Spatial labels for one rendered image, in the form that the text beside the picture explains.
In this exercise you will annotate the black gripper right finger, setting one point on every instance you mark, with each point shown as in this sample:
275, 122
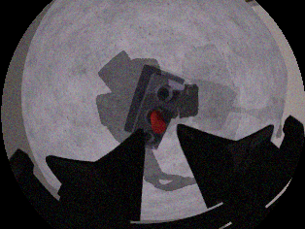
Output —
215, 161

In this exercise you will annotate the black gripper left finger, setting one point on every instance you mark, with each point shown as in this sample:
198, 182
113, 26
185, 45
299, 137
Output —
118, 174

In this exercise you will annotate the red peg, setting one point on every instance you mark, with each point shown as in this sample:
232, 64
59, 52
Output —
158, 123

